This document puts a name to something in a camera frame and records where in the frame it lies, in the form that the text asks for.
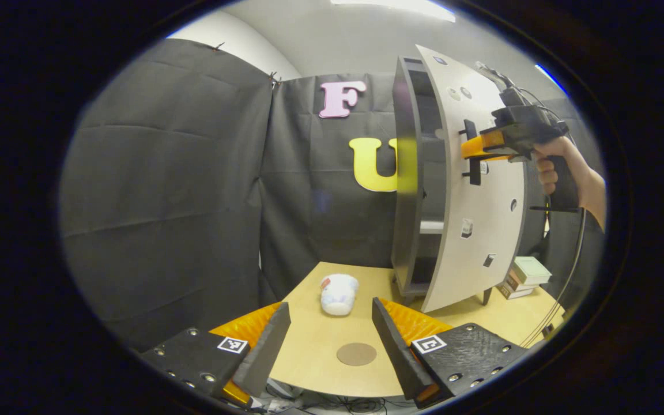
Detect dark grey cabinet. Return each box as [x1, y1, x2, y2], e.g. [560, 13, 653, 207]
[391, 56, 494, 306]

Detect pale green book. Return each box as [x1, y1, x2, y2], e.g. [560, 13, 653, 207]
[511, 256, 553, 286]

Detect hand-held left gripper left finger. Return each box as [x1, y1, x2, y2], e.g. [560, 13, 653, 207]
[139, 301, 292, 411]

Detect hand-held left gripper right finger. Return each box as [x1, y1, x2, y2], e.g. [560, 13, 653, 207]
[371, 297, 531, 410]

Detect brown book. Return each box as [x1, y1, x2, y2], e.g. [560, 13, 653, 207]
[496, 271, 535, 300]

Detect tangled black cables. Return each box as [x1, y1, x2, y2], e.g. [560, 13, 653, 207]
[263, 382, 408, 414]

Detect black door handle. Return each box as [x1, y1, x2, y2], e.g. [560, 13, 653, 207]
[460, 119, 482, 186]

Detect beige cabinet door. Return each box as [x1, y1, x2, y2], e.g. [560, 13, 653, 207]
[416, 45, 527, 314]

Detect round brown coaster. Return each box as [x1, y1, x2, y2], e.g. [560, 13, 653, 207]
[336, 342, 378, 367]

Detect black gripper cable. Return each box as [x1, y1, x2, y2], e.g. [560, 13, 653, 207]
[519, 209, 588, 348]

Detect black backdrop cloth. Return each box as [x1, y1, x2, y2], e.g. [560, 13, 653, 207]
[58, 37, 606, 352]

